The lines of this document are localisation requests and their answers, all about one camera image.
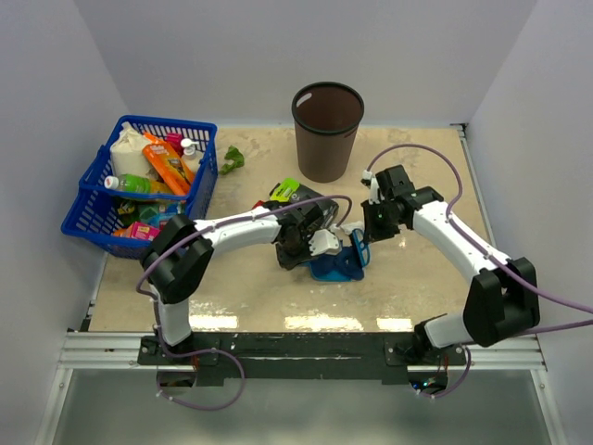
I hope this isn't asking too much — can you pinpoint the blue plastic dustpan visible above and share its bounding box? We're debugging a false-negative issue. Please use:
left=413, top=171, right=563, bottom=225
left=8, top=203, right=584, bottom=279
left=309, top=247, right=364, bottom=283

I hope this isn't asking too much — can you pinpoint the small white paper scrap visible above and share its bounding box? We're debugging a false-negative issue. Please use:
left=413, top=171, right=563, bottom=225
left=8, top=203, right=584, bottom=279
left=329, top=221, right=364, bottom=235

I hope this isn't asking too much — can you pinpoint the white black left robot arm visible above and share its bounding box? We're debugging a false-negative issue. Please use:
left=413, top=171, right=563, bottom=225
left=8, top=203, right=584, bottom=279
left=137, top=198, right=341, bottom=363

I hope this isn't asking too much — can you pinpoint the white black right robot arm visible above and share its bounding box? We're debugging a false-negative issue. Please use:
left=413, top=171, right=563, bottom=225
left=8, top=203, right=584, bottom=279
left=361, top=165, right=540, bottom=364

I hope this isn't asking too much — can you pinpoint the black green product box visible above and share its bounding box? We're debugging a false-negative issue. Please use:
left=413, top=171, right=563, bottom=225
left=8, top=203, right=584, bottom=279
left=270, top=178, right=339, bottom=227

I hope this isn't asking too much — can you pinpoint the small green paper scrap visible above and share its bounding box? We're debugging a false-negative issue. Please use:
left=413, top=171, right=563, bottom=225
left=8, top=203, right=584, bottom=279
left=219, top=146, right=245, bottom=175

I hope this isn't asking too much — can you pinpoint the brown waste bin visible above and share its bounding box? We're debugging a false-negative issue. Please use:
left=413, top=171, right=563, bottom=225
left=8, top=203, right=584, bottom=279
left=291, top=82, right=365, bottom=184

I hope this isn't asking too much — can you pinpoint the white pump bottle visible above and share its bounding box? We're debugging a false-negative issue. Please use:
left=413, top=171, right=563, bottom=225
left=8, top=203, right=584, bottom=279
left=181, top=138, right=203, bottom=173

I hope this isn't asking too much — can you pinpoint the pink small box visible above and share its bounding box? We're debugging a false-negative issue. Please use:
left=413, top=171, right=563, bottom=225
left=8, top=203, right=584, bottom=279
left=120, top=222, right=160, bottom=241

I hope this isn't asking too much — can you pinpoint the blue plastic basket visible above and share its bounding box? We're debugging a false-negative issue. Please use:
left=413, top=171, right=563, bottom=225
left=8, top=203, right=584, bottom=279
left=61, top=115, right=218, bottom=260

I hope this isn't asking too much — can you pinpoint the orange snack packet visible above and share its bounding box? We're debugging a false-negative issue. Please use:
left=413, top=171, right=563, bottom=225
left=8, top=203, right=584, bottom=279
left=143, top=133, right=195, bottom=196

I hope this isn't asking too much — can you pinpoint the green drink bottle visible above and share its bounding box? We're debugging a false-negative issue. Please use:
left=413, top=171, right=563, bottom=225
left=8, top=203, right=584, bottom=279
left=104, top=174, right=172, bottom=195

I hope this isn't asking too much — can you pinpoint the beige paper bag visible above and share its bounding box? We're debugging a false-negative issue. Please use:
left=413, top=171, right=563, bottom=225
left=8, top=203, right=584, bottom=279
left=109, top=122, right=158, bottom=180

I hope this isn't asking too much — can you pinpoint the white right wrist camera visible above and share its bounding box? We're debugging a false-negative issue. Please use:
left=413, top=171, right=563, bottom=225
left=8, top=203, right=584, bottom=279
left=360, top=170, right=382, bottom=205

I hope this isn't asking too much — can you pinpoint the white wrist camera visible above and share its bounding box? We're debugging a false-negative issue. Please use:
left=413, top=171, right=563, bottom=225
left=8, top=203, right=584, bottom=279
left=360, top=170, right=382, bottom=205
left=309, top=229, right=342, bottom=257

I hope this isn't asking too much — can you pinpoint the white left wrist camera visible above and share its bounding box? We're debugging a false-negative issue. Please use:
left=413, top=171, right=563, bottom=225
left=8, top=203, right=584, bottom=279
left=309, top=229, right=342, bottom=257

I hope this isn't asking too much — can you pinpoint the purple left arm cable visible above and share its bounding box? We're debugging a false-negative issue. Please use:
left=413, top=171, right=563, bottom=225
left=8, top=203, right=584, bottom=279
left=134, top=195, right=353, bottom=411

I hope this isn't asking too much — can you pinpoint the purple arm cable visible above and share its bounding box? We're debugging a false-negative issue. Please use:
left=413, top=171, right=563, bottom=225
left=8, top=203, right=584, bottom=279
left=134, top=195, right=353, bottom=411
left=360, top=143, right=593, bottom=400

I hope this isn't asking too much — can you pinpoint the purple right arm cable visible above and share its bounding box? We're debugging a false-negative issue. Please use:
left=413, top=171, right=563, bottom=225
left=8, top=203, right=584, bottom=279
left=360, top=143, right=593, bottom=400

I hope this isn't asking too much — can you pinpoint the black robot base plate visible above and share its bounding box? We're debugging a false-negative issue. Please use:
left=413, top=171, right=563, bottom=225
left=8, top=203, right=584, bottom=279
left=137, top=332, right=466, bottom=386

